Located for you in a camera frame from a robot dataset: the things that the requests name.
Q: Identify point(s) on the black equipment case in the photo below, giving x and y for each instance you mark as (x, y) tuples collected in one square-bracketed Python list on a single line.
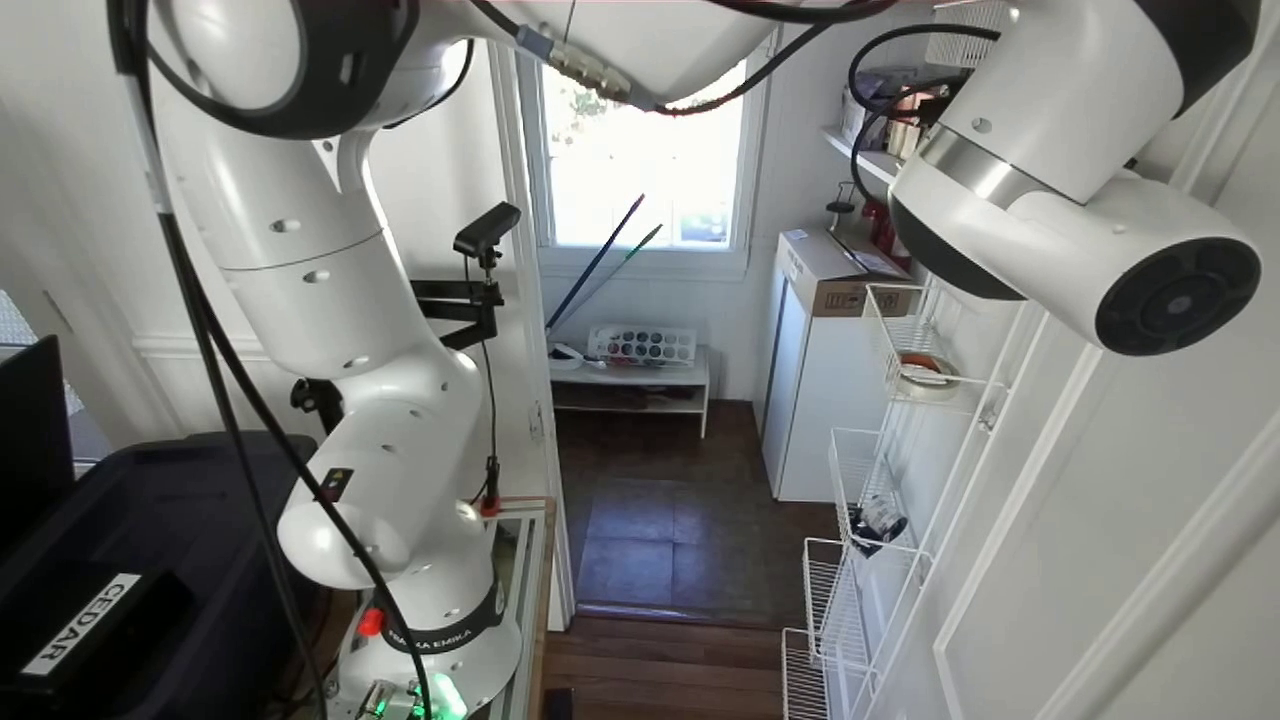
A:
[(135, 534)]

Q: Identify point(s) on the white cabinet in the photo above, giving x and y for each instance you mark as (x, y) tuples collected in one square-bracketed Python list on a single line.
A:
[(804, 400)]

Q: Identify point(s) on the white tray with round holes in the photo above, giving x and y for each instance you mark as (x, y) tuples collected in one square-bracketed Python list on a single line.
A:
[(642, 346)]

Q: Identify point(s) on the white panelled door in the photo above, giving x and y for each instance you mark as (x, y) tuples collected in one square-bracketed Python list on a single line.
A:
[(1145, 504)]

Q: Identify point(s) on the white framed window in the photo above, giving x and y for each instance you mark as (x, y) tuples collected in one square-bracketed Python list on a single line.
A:
[(654, 173)]

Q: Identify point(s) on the white dustpan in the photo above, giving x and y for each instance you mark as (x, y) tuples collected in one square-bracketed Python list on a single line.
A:
[(567, 352)]

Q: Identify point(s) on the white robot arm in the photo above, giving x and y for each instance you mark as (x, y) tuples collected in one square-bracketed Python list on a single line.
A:
[(306, 306)]

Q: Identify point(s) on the white wall shelf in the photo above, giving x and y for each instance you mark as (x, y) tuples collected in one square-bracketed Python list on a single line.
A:
[(862, 158)]

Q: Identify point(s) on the low white bench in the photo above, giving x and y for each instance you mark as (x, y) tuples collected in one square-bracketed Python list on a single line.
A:
[(632, 380)]

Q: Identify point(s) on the black camera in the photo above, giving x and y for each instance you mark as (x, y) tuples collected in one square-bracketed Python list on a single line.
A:
[(484, 227)]

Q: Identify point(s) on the white round dish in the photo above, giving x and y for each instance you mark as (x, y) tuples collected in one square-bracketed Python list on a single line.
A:
[(926, 368)]

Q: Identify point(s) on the black and white patterned pouch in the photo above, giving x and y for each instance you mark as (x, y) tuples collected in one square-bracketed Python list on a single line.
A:
[(879, 527)]

